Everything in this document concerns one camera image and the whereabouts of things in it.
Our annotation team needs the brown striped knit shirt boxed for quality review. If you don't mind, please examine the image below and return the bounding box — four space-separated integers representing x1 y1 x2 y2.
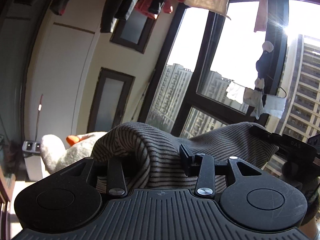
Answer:
92 122 278 190

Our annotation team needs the white plush duck toy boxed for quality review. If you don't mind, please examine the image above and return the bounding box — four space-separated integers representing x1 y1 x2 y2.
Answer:
40 132 107 174

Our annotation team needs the white hanging cloth on hanger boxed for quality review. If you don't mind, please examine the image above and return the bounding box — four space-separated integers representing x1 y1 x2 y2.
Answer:
263 92 286 119

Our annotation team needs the dark hanging sock cluster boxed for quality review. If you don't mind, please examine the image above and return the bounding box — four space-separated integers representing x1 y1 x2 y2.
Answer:
243 41 274 120

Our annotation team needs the white appliance box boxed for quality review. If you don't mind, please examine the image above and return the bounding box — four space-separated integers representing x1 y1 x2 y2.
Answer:
22 141 41 154

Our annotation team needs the red pole with white tag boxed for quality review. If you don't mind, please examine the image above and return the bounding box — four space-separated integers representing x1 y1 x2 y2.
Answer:
35 94 43 141

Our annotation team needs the black hanging garment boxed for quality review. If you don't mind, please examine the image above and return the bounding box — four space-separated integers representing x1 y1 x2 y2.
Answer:
100 0 138 33

